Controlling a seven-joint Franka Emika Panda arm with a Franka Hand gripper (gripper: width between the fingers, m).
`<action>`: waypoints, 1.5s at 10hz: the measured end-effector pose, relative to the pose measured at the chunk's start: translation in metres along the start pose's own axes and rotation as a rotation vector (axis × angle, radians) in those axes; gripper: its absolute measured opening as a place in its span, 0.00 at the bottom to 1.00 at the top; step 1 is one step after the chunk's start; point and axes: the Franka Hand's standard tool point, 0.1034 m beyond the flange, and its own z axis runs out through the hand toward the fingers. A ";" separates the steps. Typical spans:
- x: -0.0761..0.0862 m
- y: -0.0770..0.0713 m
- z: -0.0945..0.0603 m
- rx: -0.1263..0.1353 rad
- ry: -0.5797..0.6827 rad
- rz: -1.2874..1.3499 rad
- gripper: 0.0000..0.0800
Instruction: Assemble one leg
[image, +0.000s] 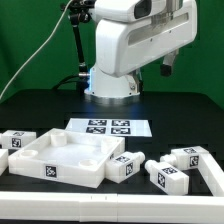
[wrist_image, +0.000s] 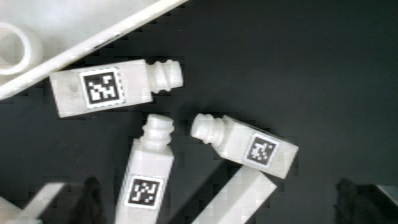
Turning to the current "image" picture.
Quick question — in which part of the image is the white U-shaped obstacle fence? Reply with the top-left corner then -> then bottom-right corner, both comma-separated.
0,155 -> 224,224

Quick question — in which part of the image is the white cable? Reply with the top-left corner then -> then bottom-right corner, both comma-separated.
0,0 -> 74,101

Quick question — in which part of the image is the black camera stand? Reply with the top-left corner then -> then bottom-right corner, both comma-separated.
53,0 -> 95,92

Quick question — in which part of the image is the white square table top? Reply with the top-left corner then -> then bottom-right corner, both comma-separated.
8,129 -> 125,188

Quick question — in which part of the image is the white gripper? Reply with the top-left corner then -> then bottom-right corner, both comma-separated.
95,0 -> 197,77

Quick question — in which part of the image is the white tag sheet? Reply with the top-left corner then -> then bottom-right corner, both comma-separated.
66,118 -> 152,137

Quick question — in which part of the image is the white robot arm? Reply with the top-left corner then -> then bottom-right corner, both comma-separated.
85,0 -> 197,103

